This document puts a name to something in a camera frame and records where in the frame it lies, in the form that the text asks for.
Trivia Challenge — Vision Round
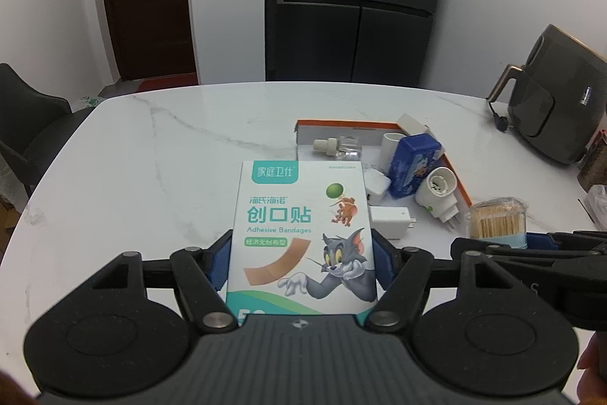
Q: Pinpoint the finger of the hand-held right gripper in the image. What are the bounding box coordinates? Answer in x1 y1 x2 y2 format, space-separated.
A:
526 230 607 250
450 236 607 273

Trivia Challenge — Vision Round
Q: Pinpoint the clear refill bottle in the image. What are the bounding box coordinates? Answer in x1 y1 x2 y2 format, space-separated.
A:
313 134 362 161

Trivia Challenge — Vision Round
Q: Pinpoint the person's right hand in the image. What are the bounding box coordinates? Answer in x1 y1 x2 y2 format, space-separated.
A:
576 331 607 405

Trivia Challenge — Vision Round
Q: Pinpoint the black power cord plug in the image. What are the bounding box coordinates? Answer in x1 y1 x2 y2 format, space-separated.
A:
486 99 510 133

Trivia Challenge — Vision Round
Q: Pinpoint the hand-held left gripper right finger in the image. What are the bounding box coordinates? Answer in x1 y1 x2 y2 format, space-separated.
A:
365 229 510 332

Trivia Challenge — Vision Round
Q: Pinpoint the teal adhesive bandage box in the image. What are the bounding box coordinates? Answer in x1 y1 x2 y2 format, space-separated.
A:
225 161 379 323

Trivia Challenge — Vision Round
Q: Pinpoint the dark green chair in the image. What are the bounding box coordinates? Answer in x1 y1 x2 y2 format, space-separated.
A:
0 62 93 199

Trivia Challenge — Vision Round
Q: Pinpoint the light blue toothpick holder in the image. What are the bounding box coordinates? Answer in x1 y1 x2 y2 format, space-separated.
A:
465 197 529 250

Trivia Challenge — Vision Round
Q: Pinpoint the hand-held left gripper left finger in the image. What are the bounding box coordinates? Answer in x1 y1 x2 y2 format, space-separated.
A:
88 230 239 332

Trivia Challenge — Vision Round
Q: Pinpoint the glossy white usb charger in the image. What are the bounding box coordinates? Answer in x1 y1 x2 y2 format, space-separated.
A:
365 170 390 203

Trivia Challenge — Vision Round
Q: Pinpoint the dark grey air fryer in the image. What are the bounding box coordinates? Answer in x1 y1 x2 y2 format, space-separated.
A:
486 24 607 165

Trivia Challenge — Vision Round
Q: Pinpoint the brown patterned container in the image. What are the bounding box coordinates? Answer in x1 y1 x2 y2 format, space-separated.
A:
577 132 607 192

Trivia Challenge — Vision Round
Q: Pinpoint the red doormat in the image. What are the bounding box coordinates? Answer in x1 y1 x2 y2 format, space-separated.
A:
135 73 197 91

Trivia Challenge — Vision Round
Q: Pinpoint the white mosquito repellent heater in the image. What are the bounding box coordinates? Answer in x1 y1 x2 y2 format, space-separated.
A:
381 131 414 178
415 167 463 236

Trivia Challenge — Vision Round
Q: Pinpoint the clear plastic packet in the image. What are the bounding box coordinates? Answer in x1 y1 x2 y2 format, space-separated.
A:
579 186 607 231

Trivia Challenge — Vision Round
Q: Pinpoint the orange white box lid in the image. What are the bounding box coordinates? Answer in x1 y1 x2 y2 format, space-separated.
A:
294 119 473 209

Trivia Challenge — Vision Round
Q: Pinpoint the white square charger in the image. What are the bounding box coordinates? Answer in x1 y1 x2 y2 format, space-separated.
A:
369 206 418 241

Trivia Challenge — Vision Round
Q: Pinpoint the blue plastic box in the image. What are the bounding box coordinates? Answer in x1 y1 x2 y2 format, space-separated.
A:
386 132 444 198

